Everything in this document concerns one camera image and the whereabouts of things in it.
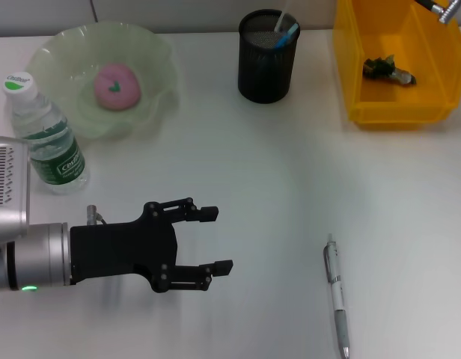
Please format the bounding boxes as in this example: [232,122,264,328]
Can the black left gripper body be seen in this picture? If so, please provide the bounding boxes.
[69,201,180,295]

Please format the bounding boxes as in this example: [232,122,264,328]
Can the silver white pen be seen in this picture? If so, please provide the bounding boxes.
[323,233,353,359]

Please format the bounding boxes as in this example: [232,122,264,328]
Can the clear green-label water bottle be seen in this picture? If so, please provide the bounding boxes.
[1,70,92,195]

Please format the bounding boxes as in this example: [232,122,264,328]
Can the pink toy peach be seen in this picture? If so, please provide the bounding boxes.
[94,62,142,111]

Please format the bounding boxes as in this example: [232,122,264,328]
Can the blue capped scissors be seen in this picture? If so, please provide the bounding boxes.
[273,22,301,50]

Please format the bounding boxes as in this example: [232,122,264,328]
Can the transparent plastic ruler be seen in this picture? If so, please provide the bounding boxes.
[274,0,292,34]

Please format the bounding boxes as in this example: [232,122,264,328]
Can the green plastic wrapper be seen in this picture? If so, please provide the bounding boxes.
[362,54,418,88]

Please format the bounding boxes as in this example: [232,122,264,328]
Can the black mesh pen holder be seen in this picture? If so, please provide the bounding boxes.
[236,9,302,105]

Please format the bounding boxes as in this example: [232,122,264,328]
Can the green wavy glass fruit plate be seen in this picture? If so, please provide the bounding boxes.
[30,24,178,142]

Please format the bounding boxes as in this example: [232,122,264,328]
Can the yellow plastic bin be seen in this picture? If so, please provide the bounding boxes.
[332,0,461,131]

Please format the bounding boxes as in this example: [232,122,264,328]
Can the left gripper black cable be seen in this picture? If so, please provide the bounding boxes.
[85,204,109,227]

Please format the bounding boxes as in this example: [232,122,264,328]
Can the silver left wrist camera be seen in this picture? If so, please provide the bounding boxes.
[0,136,31,248]

